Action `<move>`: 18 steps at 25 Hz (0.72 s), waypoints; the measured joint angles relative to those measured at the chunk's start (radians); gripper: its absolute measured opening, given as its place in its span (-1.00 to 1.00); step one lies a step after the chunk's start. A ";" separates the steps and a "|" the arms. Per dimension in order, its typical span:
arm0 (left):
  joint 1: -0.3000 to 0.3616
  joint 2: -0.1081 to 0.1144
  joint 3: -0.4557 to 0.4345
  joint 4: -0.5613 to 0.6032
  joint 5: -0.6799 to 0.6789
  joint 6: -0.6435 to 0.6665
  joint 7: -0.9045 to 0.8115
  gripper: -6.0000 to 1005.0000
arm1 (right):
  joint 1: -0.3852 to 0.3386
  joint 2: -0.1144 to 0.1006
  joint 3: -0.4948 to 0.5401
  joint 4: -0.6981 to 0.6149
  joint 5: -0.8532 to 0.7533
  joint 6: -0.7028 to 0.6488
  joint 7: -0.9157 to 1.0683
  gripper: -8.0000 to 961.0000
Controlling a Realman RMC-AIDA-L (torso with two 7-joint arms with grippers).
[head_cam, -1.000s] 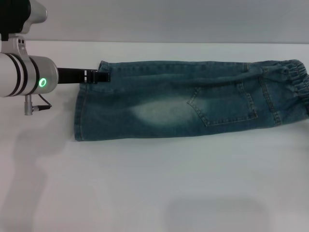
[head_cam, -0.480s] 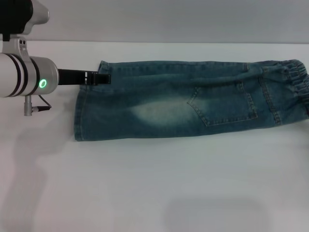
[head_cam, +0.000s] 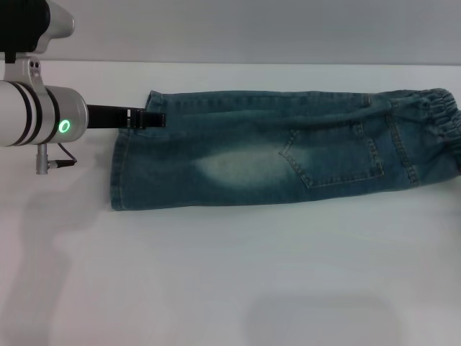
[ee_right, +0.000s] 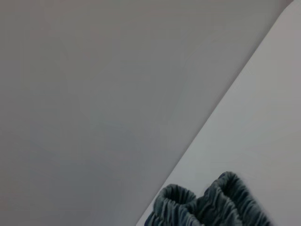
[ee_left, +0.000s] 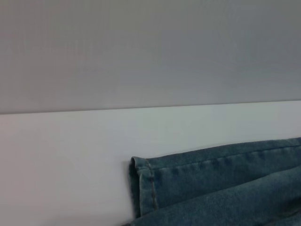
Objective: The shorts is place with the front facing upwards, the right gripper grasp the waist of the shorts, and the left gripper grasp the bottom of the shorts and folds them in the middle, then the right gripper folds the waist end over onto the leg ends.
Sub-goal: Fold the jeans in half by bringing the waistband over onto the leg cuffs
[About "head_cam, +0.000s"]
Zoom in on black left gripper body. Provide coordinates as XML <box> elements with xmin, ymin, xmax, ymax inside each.
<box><xmin>86</xmin><ymin>104</ymin><xmax>130</xmax><ymax>130</ymax></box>

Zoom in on blue denim shorts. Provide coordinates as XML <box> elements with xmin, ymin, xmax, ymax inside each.
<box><xmin>109</xmin><ymin>88</ymin><xmax>461</xmax><ymax>213</ymax></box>

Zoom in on black cable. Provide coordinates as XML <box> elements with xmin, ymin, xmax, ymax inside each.
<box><xmin>46</xmin><ymin>143</ymin><xmax>78</xmax><ymax>168</ymax></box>

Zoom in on silver cable plug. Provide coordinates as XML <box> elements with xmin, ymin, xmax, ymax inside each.
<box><xmin>34</xmin><ymin>143</ymin><xmax>50</xmax><ymax>175</ymax></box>

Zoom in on white camera mounting bracket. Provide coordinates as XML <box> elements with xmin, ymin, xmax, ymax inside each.
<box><xmin>2</xmin><ymin>58</ymin><xmax>47</xmax><ymax>95</ymax></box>

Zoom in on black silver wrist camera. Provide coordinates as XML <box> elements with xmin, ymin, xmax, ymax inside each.
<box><xmin>0</xmin><ymin>0</ymin><xmax>77</xmax><ymax>64</ymax></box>

